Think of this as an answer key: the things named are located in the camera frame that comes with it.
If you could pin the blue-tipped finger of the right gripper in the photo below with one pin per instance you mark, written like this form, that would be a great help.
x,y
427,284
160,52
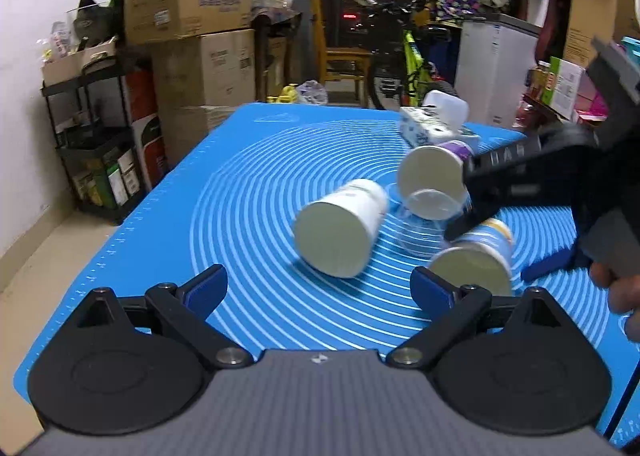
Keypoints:
x,y
567,259

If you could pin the blue sailboat paper cup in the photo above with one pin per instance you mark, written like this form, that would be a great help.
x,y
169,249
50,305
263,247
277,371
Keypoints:
x,y
480,257

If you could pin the bicycle with green frame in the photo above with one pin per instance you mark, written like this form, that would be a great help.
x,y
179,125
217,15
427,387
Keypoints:
x,y
400,73

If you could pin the tissue box with tissue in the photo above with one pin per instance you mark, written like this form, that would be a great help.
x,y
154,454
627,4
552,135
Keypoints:
x,y
439,119

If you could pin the lower cardboard box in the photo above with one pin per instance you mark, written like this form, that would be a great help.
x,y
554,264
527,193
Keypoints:
x,y
199,82

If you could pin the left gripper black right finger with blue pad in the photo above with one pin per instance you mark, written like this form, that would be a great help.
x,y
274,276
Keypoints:
x,y
515,365

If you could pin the teal plastic storage bin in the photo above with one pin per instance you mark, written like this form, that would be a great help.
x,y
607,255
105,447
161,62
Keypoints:
x,y
631,46

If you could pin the green white carton box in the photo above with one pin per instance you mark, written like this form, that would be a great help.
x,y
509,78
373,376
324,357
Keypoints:
x,y
562,86

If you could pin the blue silicone baking mat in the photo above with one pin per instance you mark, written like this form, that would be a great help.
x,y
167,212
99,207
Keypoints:
x,y
320,385

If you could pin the black metal shelf rack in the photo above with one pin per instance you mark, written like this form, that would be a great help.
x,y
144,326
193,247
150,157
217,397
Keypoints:
x,y
94,139

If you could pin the tall brown cardboard box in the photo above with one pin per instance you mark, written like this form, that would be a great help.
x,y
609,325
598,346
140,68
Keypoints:
x,y
607,20

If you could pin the purple white paper cup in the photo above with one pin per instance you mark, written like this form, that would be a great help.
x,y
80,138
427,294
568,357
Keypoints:
x,y
429,180

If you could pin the dark wooden side table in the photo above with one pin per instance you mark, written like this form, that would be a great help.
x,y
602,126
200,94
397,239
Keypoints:
x,y
533,115

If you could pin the yellow wooden chair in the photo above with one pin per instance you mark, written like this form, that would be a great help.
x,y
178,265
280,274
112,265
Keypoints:
x,y
337,64

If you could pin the person's hand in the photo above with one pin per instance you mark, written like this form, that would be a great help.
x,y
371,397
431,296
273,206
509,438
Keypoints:
x,y
623,296

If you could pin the clear plastic cup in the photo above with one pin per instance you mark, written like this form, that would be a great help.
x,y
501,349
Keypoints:
x,y
419,219

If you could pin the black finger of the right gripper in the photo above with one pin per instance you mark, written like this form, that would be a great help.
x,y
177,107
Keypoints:
x,y
471,217

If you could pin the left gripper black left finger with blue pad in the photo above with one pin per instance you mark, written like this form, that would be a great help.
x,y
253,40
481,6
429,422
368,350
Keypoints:
x,y
120,365

